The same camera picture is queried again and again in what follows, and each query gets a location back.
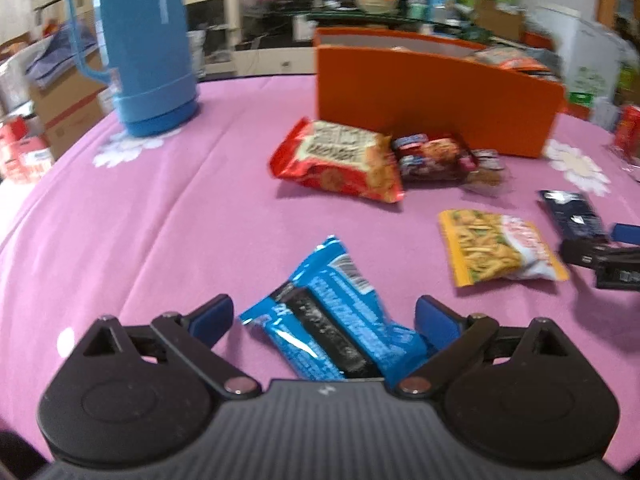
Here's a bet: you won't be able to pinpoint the blue thermos jug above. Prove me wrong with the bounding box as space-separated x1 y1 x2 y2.
67 0 201 137

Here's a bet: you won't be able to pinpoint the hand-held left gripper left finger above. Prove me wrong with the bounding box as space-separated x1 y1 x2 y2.
82 294 261 401

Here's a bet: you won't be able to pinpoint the red carton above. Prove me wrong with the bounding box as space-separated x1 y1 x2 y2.
0 115 53 183

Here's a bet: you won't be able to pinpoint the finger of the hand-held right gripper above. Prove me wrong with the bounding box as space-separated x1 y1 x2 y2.
559 240 640 291
611 222 640 248

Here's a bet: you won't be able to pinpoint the dark red snack wrapper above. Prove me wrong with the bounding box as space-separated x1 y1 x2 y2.
391 132 481 183

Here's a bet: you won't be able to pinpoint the bowl of oranges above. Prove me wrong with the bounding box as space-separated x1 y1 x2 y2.
354 0 398 15

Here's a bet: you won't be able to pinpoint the white cabinet with glass door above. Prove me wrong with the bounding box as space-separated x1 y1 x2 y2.
182 0 243 68

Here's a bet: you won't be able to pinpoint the white chest freezer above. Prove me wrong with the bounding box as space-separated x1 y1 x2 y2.
532 5 626 106

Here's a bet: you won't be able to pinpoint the orange box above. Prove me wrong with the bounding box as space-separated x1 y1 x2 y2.
314 27 567 158

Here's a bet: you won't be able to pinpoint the red soda can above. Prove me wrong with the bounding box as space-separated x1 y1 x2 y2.
614 105 640 153

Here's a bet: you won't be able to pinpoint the brown cardboard box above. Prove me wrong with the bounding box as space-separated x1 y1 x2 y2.
472 0 526 41

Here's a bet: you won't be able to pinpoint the yellow and white crisps packet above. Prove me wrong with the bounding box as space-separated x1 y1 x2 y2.
438 208 571 288

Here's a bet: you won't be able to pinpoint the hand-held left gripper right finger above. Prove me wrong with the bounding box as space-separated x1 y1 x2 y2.
395 295 576 401

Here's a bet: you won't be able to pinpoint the blue cookie packet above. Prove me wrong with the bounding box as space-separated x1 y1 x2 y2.
239 235 431 381

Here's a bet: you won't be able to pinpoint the dark blue snack packet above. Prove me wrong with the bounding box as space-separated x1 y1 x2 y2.
537 189 611 248

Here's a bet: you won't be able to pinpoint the eyeglasses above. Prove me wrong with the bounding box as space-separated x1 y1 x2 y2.
607 144 640 183

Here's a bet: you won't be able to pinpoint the pink flowered tablecloth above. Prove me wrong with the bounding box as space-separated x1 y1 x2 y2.
0 72 640 471

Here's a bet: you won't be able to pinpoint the large taped cardboard box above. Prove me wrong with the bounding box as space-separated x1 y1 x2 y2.
27 67 108 158

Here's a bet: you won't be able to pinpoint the silver and orange chip bag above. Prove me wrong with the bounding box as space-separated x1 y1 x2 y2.
465 46 556 78

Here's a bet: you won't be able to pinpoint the small clear snack packet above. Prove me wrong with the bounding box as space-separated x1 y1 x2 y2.
467 149 513 196

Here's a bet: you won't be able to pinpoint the red-orange biscuit packet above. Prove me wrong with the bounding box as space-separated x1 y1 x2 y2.
270 117 405 204

